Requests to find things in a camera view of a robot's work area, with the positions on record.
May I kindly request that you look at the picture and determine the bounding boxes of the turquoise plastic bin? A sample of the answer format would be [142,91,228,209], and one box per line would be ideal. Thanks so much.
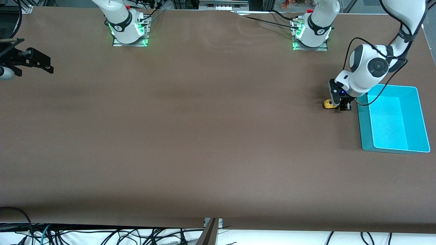
[357,84,431,154]

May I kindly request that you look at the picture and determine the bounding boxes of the white power strip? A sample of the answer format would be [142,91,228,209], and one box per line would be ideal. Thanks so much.
[199,0,249,11]

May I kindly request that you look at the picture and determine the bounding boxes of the grey metal bar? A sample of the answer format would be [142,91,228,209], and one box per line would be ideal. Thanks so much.
[196,218,219,245]

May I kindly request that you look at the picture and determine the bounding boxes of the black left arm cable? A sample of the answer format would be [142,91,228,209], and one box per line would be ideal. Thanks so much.
[345,20,429,107]

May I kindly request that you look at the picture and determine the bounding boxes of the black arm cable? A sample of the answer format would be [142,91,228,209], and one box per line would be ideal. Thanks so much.
[10,0,23,38]
[345,20,429,107]

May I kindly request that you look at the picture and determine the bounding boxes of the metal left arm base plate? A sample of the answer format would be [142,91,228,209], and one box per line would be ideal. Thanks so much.
[292,19,329,52]

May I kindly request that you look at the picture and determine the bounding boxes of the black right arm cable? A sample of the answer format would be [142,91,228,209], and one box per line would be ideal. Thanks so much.
[10,0,23,38]

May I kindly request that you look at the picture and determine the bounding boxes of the black table cable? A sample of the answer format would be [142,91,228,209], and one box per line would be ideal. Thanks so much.
[232,10,301,30]

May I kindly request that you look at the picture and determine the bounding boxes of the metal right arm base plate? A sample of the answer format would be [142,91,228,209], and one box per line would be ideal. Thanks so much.
[112,15,151,47]

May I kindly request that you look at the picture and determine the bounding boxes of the teal floor cable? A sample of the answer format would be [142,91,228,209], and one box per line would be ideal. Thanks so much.
[40,224,52,245]

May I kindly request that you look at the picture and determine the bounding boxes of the metal table bracket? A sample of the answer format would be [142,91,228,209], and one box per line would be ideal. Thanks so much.
[203,218,224,229]

